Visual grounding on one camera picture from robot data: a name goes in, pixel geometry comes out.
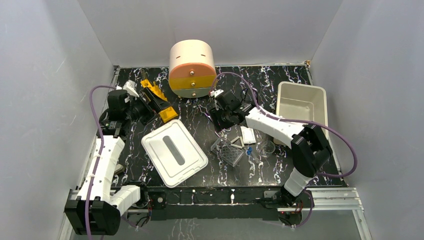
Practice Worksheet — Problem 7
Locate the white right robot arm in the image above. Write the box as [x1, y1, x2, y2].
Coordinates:
[209, 89, 333, 207]

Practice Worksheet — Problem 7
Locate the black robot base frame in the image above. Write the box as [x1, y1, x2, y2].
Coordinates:
[128, 186, 315, 226]

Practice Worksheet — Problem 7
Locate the clear plastic tube rack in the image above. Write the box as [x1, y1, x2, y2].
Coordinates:
[210, 135, 245, 167]

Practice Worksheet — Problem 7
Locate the clear glass dish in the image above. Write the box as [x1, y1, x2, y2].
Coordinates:
[256, 140, 276, 158]

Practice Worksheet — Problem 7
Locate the black wire tripod ring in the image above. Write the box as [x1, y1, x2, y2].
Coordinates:
[241, 87, 259, 104]

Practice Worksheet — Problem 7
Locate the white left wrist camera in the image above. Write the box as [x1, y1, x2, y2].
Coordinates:
[115, 80, 140, 98]

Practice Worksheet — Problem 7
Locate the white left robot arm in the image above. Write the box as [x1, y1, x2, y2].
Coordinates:
[64, 86, 209, 239]

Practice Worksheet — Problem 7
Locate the white plastic bin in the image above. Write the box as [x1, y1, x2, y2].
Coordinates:
[275, 81, 328, 126]

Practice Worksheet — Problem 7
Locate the blue capped vial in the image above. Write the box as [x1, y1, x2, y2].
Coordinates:
[246, 146, 253, 157]

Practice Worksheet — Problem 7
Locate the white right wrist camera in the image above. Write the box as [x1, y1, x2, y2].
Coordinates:
[209, 89, 224, 99]

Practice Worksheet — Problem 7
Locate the yellow test tube rack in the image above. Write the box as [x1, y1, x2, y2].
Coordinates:
[140, 78, 178, 123]

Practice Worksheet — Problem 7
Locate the white paper packet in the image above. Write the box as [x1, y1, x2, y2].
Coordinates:
[240, 126, 257, 145]

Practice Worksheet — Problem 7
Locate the white clay pipe triangle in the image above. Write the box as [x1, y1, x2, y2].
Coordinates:
[230, 136, 245, 149]

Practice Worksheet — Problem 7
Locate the round white drawer cabinet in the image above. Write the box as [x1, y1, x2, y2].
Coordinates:
[168, 39, 217, 98]

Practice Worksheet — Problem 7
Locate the white bin lid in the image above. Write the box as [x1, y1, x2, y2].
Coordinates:
[141, 119, 209, 188]

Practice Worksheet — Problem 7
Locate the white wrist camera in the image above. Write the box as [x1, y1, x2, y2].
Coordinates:
[115, 80, 140, 98]
[209, 89, 224, 99]

